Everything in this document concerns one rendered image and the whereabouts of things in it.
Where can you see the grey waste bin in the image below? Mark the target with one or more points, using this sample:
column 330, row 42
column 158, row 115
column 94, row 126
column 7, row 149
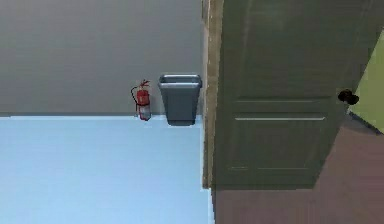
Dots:
column 180, row 100

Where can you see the red fire extinguisher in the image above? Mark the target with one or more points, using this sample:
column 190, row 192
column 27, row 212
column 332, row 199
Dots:
column 143, row 100

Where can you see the dark green room door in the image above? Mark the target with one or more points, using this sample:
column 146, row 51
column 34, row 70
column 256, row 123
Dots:
column 280, row 93

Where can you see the black round door knob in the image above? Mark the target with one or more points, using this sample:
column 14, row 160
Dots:
column 348, row 97

